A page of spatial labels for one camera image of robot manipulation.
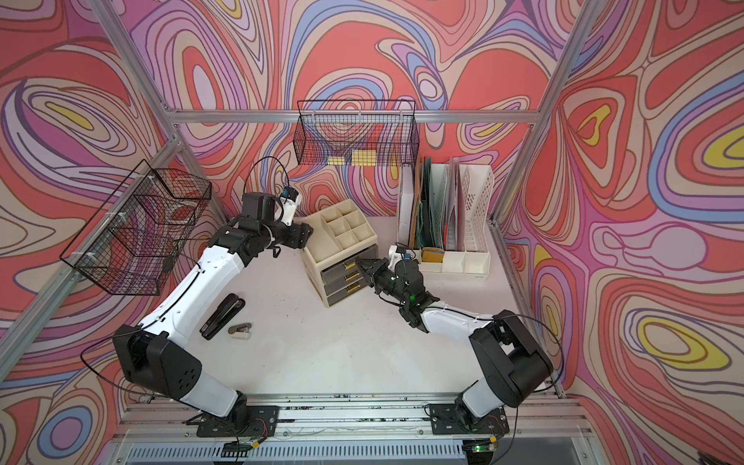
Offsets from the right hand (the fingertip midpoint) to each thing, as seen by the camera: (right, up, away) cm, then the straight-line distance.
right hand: (354, 268), depth 81 cm
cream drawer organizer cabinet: (-4, +10, 0) cm, 10 cm away
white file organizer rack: (+26, +17, +3) cm, 31 cm away
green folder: (+23, +11, +10) cm, 27 cm away
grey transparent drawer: (-3, -8, +10) cm, 14 cm away
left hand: (-14, +12, 0) cm, 19 cm away
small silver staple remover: (-36, -21, +9) cm, 43 cm away
